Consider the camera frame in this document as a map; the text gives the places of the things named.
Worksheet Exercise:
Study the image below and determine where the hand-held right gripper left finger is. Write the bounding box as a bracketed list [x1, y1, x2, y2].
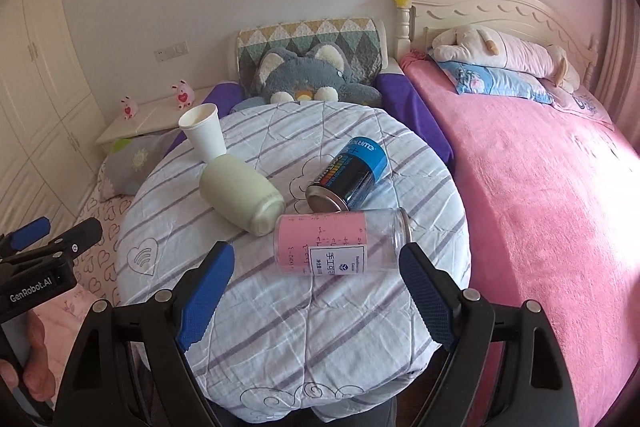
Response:
[50, 241, 236, 427]

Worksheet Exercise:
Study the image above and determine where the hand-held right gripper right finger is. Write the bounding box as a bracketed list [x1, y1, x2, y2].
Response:
[398, 243, 581, 427]

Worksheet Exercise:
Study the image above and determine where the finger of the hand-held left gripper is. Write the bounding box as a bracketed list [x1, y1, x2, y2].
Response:
[37, 217, 104, 265]
[0, 216, 54, 259]

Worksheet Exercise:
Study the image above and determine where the pink labelled clear cup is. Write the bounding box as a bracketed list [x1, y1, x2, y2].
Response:
[274, 207, 413, 277]

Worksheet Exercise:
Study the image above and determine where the pale green cup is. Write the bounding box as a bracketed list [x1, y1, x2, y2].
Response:
[199, 154, 287, 238]

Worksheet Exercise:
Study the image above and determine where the white paper cup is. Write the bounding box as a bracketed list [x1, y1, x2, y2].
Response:
[178, 103, 229, 162]

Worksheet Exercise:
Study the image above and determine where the person's left hand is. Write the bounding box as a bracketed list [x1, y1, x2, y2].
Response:
[0, 309, 57, 403]

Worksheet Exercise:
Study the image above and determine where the heart print bedsheet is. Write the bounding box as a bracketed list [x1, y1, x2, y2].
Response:
[75, 167, 136, 308]

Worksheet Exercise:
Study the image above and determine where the grey flower cushion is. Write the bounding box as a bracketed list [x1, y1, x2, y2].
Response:
[100, 134, 191, 200]

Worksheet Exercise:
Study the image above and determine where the striped white tablecloth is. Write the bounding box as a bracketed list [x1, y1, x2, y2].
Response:
[114, 101, 473, 423]

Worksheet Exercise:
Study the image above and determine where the cream wardrobe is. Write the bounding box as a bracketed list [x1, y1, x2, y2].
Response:
[0, 0, 108, 238]

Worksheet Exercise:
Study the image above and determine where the pink fleece blanket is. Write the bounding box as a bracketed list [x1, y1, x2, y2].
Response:
[400, 52, 640, 427]

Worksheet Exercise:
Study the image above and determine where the white nightstand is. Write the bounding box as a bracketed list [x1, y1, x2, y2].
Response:
[96, 86, 221, 146]

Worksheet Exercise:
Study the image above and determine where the blue and black can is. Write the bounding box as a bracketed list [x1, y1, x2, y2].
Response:
[305, 136, 387, 212]

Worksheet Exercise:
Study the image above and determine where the purple blanket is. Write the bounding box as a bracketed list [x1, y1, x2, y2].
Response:
[202, 72, 456, 168]

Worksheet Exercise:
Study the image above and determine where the blue printed pillow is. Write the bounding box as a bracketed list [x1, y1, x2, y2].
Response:
[435, 59, 556, 105]

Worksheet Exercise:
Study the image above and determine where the grey plush toy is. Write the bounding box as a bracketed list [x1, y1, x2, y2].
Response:
[250, 46, 383, 108]

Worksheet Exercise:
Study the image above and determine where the pink printed pillow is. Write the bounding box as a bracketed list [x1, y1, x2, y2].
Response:
[550, 84, 616, 130]

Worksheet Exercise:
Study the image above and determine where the cream long plush toy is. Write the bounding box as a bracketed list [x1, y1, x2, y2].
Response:
[431, 27, 581, 90]

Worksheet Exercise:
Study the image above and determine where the quilted diamond pattern cover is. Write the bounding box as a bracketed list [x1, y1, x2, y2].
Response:
[236, 17, 388, 100]

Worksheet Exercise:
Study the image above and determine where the cream wooden headboard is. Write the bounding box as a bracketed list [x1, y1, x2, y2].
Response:
[392, 0, 601, 80]

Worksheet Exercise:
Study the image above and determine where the pink curtain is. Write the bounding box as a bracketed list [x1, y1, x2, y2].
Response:
[595, 0, 640, 142]

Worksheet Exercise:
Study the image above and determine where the white wall socket panel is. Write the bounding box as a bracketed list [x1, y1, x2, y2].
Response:
[154, 41, 188, 58]

